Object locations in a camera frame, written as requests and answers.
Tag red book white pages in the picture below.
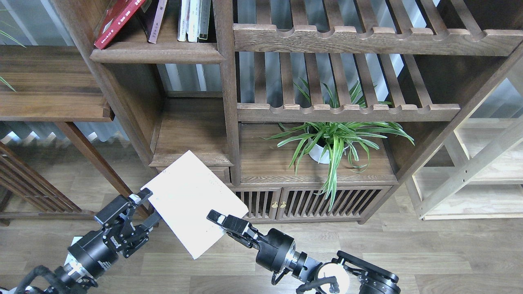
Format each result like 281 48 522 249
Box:
94 0 146 49

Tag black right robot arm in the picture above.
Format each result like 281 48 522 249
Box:
207 210 400 294

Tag light wooden shelf unit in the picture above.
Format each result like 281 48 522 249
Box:
405 67 523 221

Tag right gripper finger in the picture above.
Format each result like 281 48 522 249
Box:
207 209 226 227

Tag white upright book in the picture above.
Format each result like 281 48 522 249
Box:
187 0 201 42
177 0 190 42

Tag dark wooden bookshelf cabinet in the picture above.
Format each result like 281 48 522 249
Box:
52 0 522 223

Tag maroon book chinese title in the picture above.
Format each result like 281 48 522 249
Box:
139 0 168 44

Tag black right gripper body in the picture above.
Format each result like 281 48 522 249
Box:
221 215 297 272

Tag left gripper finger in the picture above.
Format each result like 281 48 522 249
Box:
141 213 162 231
130 188 153 205

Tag green spider plant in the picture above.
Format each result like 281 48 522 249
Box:
264 78 416 211

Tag white upright book left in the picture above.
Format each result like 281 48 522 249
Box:
177 0 190 42

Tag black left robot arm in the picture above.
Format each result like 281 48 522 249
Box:
14 188 161 294

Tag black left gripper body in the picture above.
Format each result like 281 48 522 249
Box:
68 195 151 278

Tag dark spine upright book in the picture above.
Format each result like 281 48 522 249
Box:
198 0 212 42

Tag white lavender book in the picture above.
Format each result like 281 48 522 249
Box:
144 151 248 259

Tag green leaves at left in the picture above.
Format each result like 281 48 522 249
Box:
0 18 27 92

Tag white upright book middle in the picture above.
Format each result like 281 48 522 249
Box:
187 0 201 42

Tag white plant pot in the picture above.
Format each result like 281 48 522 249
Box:
307 139 349 164

